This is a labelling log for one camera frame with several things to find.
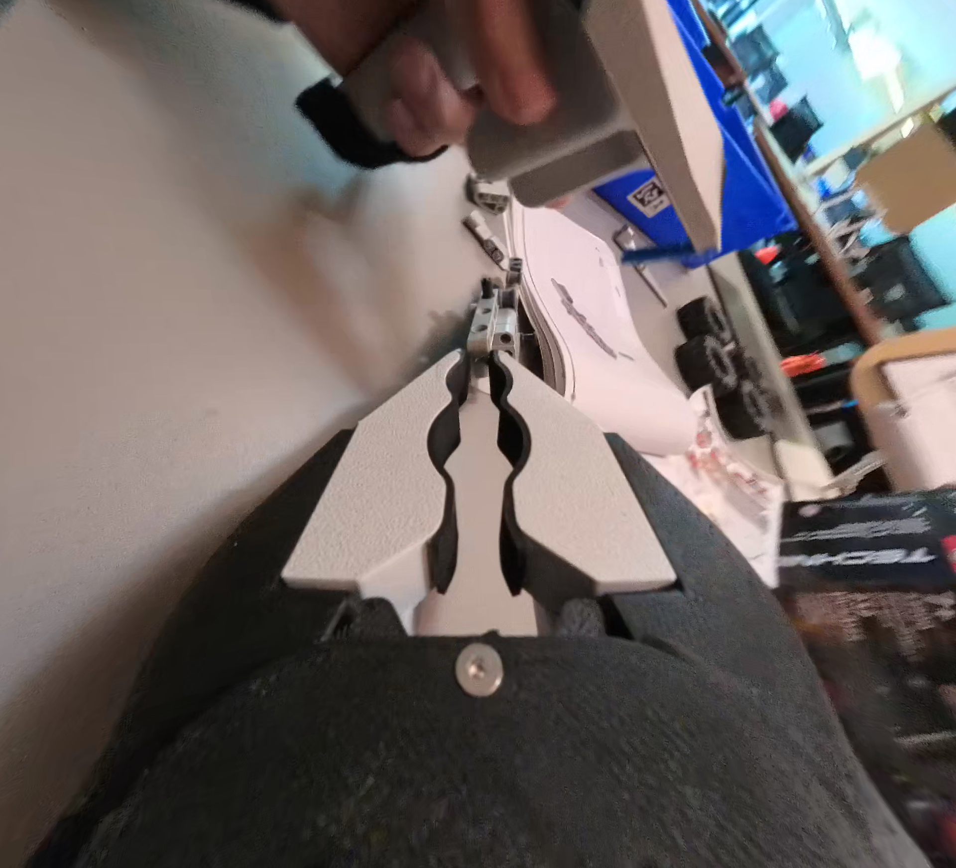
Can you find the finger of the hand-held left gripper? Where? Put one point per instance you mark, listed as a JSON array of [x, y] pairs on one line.
[[665, 84]]

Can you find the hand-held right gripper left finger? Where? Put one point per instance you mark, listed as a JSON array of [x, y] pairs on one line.
[[373, 502]]

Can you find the toy sticker sheet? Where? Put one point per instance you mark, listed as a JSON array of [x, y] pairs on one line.
[[717, 457]]

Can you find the black toy set box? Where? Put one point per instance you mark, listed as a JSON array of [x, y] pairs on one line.
[[859, 554]]

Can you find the blue plastic bin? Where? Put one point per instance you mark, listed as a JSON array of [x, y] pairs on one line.
[[747, 196]]

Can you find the brown cardboard panel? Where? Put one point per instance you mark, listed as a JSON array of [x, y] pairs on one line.
[[911, 181]]

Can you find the instruction sign board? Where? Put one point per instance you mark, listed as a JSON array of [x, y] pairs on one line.
[[919, 405]]

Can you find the grey toy panel assembly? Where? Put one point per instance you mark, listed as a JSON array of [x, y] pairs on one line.
[[489, 330]]

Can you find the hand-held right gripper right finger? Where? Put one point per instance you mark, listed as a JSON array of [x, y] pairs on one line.
[[590, 509]]

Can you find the open instruction booklet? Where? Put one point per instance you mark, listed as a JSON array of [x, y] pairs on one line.
[[635, 390]]

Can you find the small grey toy tool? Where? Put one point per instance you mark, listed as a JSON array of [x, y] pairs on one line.
[[644, 274]]

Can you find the small grey toy connector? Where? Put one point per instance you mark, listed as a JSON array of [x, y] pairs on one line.
[[487, 194], [514, 269], [485, 237]]

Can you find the blue toy pin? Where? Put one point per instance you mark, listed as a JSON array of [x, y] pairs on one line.
[[665, 256]]

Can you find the grey desk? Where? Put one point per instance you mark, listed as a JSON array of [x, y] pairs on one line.
[[187, 360]]

